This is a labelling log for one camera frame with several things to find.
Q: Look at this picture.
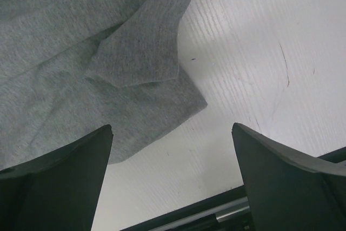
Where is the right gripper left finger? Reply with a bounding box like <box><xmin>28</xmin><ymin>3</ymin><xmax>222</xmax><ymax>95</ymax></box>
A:
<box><xmin>1</xmin><ymin>125</ymin><xmax>113</xmax><ymax>230</ymax></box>

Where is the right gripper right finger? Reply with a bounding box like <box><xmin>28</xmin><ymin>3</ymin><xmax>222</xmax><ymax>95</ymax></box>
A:
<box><xmin>232</xmin><ymin>123</ymin><xmax>345</xmax><ymax>230</ymax></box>

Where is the grey t shirt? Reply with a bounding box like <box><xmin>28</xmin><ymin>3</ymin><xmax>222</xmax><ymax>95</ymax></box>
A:
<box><xmin>1</xmin><ymin>0</ymin><xmax>207</xmax><ymax>169</ymax></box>

